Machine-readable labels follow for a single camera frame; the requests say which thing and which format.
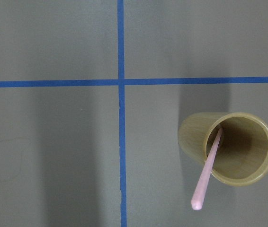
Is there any pink chopstick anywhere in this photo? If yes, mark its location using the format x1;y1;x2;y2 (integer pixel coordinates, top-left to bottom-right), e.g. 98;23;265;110
191;128;223;210

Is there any tan bamboo cup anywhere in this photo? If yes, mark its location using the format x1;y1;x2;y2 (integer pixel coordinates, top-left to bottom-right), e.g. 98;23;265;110
178;112;268;186

